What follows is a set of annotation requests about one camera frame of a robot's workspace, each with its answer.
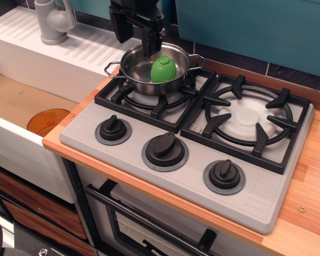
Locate left black stove knob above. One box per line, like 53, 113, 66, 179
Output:
95, 115, 132, 146

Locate small steel pot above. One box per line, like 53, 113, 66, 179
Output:
104, 43, 206, 96

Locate orange plastic plate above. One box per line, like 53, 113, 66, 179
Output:
27, 108, 70, 137

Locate white oven door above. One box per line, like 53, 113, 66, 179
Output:
77, 166, 265, 255

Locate grey toy stove top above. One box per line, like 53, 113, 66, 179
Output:
59, 100, 315, 234

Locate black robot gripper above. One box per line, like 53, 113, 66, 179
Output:
109, 1, 165, 58

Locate right black stove knob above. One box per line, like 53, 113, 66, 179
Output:
203, 159, 246, 196

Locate white toy sink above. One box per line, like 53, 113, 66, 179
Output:
0, 7, 140, 203

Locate middle black stove knob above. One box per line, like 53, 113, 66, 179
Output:
141, 132, 189, 172

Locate wooden drawer fronts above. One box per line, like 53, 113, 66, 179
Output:
0, 167, 95, 255

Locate black stove knob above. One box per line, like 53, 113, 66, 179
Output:
141, 132, 189, 172
95, 115, 132, 146
203, 159, 246, 196

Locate green toy corncob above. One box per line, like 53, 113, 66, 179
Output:
150, 55, 177, 83

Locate black left burner grate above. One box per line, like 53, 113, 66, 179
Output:
94, 69, 217, 133

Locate black oven door handle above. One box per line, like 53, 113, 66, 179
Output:
85, 180, 217, 255

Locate black burner grate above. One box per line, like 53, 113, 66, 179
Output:
180, 74, 313, 174
94, 69, 217, 133

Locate black right burner grate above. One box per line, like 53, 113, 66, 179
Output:
180, 74, 313, 174

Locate grey toy faucet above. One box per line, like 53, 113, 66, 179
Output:
34, 0, 76, 45

